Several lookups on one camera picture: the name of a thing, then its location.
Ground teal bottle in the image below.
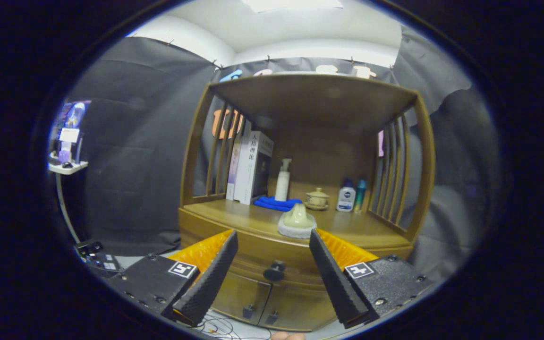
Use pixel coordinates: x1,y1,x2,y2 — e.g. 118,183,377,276
355,178,367,212

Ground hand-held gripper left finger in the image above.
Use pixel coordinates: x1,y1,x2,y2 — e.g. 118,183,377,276
107,229,238,327

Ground black power strip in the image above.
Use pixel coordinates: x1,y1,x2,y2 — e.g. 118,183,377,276
75,240,124,278

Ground white bottle with blue cap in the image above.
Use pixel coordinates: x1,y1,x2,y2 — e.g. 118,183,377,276
336,178,356,213

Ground wooden cabinet door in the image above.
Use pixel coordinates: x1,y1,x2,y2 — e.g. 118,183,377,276
258,282,343,332
211,272,272,326

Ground wooden cabinet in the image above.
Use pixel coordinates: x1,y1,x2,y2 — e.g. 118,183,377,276
179,72,437,332

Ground white pump bottle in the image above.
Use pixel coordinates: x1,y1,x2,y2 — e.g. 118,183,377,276
275,158,293,202

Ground beige lidded teacup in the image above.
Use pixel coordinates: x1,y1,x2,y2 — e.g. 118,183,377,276
304,187,330,211

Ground black backdrop cloth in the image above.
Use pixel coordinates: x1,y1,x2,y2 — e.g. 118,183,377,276
52,24,502,284

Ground wooden countertop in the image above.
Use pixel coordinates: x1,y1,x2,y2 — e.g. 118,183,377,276
185,182,414,248

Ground thick white book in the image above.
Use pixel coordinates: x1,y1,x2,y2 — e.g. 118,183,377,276
233,131,274,205

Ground small white shelf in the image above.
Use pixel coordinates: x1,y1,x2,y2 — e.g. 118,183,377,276
48,158,89,176

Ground thin black floor cables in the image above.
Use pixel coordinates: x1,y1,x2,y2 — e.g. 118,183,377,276
192,309,272,340

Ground blue folded cloth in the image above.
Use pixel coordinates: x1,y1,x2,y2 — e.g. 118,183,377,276
253,196,303,212

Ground pale green scrub brush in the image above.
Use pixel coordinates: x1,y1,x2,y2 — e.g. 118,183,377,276
278,203,318,239

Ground thin pale purple book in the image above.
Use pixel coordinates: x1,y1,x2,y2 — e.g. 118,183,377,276
225,137,244,201

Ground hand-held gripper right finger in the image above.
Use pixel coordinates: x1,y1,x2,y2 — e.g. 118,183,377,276
309,229,435,330

